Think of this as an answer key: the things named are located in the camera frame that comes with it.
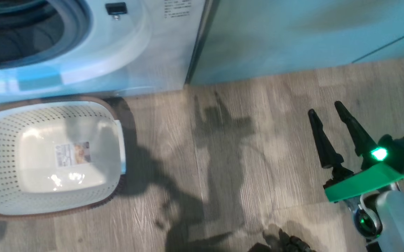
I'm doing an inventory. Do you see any pale green cabinet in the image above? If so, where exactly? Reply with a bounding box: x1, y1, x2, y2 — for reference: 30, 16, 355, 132
188, 0, 404, 86

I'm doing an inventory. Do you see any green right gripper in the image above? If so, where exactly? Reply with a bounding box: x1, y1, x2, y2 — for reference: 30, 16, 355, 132
308, 101, 404, 203

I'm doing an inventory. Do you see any white front-load washing machine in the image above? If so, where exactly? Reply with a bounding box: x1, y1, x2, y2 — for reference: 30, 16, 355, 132
0, 0, 220, 105

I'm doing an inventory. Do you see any paper product label in basket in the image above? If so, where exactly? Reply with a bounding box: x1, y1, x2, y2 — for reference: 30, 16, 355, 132
55, 142, 91, 167

